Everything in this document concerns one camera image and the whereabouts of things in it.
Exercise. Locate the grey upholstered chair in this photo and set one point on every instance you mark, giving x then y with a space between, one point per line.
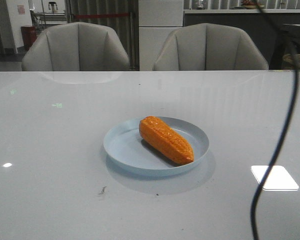
77 46
209 47

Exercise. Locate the dark side chair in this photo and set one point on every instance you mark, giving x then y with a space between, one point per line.
281 59

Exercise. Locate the orange plastic corn cob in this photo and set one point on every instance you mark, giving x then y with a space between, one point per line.
166 140

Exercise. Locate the light blue round plate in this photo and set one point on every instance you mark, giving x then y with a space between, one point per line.
128 150

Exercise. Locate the right grey upholstered chair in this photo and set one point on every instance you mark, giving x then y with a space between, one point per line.
209 47

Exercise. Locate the white cabinet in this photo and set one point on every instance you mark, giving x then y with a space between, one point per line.
156 19

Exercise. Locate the red barrier belt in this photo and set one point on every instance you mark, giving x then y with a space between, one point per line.
101 16

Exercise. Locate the pink wall notice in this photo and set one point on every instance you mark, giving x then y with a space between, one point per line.
21 9

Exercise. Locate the left grey upholstered chair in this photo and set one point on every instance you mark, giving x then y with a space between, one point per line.
77 46

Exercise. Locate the dark grey counter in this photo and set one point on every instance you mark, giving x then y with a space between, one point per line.
264 37

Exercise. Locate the fruit bowl on counter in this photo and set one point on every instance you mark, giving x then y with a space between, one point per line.
250 5

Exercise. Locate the red bin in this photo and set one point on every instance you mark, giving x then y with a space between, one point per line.
29 36

